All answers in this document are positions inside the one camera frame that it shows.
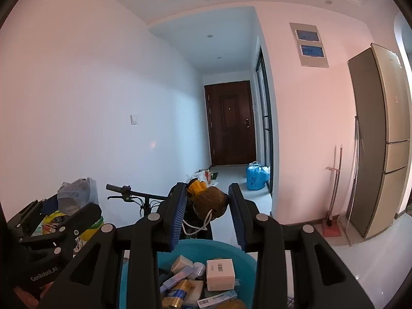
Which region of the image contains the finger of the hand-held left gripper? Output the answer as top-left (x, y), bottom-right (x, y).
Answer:
top-left (6, 200), bottom-right (48, 233)
top-left (19, 203), bottom-right (104, 257)

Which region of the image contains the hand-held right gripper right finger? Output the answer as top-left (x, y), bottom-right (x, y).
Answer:
top-left (228, 182), bottom-right (376, 309)

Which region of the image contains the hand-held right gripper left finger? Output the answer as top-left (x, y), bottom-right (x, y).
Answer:
top-left (39, 182), bottom-right (188, 309)

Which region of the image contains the blue plastic basin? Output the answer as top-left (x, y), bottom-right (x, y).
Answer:
top-left (119, 239), bottom-right (258, 309)

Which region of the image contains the large white box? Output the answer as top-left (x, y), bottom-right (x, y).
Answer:
top-left (206, 259), bottom-right (236, 292)

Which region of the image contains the blue tube with pink label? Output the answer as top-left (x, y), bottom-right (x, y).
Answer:
top-left (160, 270), bottom-right (194, 294)

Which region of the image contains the yellow plastic bag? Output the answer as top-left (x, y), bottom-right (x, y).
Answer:
top-left (31, 211), bottom-right (70, 237)

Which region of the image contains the yellow bucket with green rim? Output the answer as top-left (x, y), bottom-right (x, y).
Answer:
top-left (75, 215), bottom-right (105, 255)

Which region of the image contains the grey plastic bag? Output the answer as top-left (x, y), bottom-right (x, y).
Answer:
top-left (57, 177), bottom-right (98, 217)

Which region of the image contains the blue plastic bag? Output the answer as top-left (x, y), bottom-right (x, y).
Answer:
top-left (246, 161), bottom-right (271, 191)

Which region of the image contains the black bicycle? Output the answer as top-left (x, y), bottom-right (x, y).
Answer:
top-left (106, 183), bottom-right (169, 217)

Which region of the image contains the white bag by door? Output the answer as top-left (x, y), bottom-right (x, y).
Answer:
top-left (185, 167), bottom-right (220, 188)

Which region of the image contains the black box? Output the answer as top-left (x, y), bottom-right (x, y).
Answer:
top-left (159, 267), bottom-right (175, 286)

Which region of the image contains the gold and blue box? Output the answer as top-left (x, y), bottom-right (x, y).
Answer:
top-left (161, 279), bottom-right (205, 309)

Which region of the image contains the white and blue box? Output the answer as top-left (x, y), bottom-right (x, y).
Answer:
top-left (196, 290), bottom-right (239, 309)

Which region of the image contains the orange soap box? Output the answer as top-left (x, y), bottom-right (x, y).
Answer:
top-left (214, 299), bottom-right (247, 309)

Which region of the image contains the dark wooden door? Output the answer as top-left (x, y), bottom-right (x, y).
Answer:
top-left (204, 80), bottom-right (257, 167)

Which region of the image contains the black framed glass door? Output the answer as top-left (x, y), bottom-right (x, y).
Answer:
top-left (255, 46), bottom-right (274, 198)

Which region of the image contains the beige refrigerator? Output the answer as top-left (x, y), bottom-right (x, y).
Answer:
top-left (347, 42), bottom-right (412, 239)

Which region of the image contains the wall electrical panel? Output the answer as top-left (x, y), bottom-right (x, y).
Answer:
top-left (289, 22), bottom-right (330, 68)

